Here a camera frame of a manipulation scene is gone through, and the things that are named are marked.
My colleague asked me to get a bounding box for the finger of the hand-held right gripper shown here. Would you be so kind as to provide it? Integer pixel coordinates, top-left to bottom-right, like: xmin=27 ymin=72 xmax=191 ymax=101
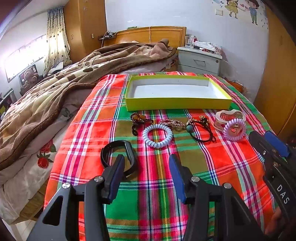
xmin=264 ymin=130 xmax=291 ymax=159
xmin=248 ymin=131 xmax=274 ymax=167

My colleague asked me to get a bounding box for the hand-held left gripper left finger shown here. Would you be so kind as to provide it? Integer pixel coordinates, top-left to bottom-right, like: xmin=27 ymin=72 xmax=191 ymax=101
xmin=26 ymin=154 xmax=126 ymax=241

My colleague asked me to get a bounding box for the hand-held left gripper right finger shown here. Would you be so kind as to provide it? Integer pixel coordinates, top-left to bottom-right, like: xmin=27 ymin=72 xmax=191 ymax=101
xmin=168 ymin=153 xmax=270 ymax=241

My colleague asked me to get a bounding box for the black wristband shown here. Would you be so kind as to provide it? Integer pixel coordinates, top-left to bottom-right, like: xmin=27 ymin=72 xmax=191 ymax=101
xmin=100 ymin=140 xmax=138 ymax=179

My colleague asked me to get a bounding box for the purple spiral hair tie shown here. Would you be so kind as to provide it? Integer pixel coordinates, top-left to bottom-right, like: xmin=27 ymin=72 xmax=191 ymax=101
xmin=223 ymin=119 xmax=247 ymax=141

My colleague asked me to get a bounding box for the blue spiral hair tie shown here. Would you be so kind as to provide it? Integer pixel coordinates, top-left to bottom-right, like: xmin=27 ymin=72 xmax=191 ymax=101
xmin=142 ymin=124 xmax=173 ymax=149

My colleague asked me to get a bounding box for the black hair tie with charms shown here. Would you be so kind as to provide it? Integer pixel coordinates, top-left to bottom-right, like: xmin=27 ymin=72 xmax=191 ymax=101
xmin=185 ymin=115 xmax=216 ymax=145

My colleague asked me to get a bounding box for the beige hair claw clip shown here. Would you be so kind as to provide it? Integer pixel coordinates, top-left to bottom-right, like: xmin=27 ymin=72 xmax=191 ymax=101
xmin=213 ymin=110 xmax=247 ymax=131

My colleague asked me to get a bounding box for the rhinestone hair clip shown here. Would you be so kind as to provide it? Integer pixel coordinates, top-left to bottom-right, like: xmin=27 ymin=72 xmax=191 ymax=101
xmin=158 ymin=119 xmax=187 ymax=130

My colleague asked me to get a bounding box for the brown beaded hair tie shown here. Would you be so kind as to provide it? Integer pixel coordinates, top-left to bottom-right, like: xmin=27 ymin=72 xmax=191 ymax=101
xmin=130 ymin=112 xmax=153 ymax=136

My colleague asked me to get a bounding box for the yellow-green shallow box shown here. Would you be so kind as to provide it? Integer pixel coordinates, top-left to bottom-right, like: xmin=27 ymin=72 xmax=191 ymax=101
xmin=125 ymin=75 xmax=233 ymax=112

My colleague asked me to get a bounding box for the person's right hand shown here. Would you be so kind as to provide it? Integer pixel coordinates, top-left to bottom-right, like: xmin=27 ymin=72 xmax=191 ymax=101
xmin=265 ymin=207 xmax=286 ymax=235

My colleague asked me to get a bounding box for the red green plaid cloth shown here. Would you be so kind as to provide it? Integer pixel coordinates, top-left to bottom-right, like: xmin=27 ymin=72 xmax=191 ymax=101
xmin=44 ymin=74 xmax=281 ymax=241

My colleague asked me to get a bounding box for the wooden wardrobe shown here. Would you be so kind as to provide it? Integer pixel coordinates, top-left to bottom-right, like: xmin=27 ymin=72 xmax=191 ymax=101
xmin=253 ymin=6 xmax=296 ymax=139
xmin=63 ymin=0 xmax=107 ymax=62

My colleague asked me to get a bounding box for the floral bed sheet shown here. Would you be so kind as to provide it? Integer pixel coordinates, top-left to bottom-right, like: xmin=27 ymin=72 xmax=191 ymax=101
xmin=0 ymin=109 xmax=77 ymax=224

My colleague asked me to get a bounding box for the brown patterned blanket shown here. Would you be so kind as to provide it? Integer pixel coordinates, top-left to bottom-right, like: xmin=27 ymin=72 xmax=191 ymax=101
xmin=0 ymin=38 xmax=178 ymax=172

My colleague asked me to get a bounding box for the grey nightstand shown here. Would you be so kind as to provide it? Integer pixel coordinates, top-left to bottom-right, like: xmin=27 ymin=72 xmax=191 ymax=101
xmin=177 ymin=46 xmax=223 ymax=76

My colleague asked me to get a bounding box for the clutter on nightstand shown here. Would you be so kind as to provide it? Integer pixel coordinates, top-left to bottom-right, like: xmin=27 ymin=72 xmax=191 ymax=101
xmin=184 ymin=35 xmax=223 ymax=55

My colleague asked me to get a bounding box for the pink blanket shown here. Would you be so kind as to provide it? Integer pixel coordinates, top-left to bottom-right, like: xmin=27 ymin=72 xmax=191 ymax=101
xmin=136 ymin=38 xmax=178 ymax=71

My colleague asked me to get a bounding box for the brown teddy bear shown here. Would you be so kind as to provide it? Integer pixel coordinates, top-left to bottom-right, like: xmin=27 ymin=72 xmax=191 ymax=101
xmin=20 ymin=67 xmax=40 ymax=88

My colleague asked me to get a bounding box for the power strip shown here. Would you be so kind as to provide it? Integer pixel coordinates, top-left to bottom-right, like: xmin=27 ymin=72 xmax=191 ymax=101
xmin=98 ymin=31 xmax=117 ymax=39

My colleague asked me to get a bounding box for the wooden headboard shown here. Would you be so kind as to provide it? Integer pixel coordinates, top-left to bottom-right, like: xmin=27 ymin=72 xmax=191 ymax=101
xmin=103 ymin=26 xmax=187 ymax=48

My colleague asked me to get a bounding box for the spotted curtain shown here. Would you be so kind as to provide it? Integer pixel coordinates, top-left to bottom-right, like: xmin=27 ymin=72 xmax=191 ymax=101
xmin=44 ymin=6 xmax=71 ymax=74

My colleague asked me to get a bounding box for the window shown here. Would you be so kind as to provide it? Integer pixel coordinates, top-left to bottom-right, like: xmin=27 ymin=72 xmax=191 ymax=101
xmin=4 ymin=34 xmax=47 ymax=82

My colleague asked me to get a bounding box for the cartoon wall sticker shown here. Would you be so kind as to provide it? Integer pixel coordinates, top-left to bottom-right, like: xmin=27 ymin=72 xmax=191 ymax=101
xmin=211 ymin=0 xmax=269 ymax=29

